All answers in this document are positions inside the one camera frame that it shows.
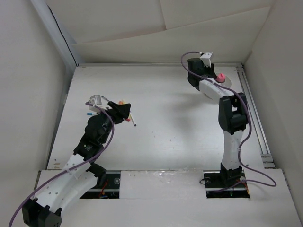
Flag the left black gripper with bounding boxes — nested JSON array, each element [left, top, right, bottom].
[[96, 102, 130, 144]]

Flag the pink capped glue bottle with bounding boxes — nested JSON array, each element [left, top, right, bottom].
[[215, 73, 226, 83]]

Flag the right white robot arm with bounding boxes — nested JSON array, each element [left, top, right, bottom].
[[187, 58, 248, 189]]

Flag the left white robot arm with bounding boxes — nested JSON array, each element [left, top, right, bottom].
[[21, 101, 131, 227]]

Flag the white round divided container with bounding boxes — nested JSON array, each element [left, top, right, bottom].
[[199, 73, 233, 103]]

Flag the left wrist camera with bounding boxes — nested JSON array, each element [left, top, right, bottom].
[[88, 95, 104, 113]]

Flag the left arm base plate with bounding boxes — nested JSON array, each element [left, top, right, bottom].
[[81, 171, 121, 199]]

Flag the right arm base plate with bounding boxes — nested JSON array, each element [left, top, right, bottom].
[[200, 171, 250, 199]]

